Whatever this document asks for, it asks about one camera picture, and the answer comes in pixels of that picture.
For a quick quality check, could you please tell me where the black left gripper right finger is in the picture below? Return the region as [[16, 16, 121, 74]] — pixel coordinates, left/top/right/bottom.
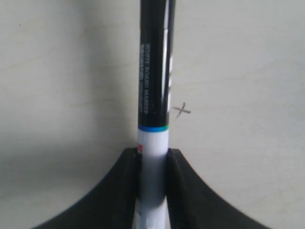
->
[[165, 149, 266, 229]]

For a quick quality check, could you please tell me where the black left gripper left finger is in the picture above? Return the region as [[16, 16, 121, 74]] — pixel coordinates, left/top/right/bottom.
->
[[37, 148, 140, 229]]

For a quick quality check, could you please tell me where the black and white whiteboard marker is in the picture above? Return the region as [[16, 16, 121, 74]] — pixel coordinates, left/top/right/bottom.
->
[[135, 0, 176, 229]]

